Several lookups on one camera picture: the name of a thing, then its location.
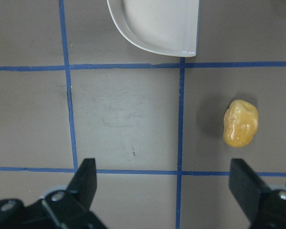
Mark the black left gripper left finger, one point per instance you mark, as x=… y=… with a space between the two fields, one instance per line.
x=83 y=185

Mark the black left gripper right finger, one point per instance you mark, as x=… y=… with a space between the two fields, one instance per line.
x=248 y=189

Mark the yellow trash lump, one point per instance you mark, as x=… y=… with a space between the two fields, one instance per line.
x=240 y=123

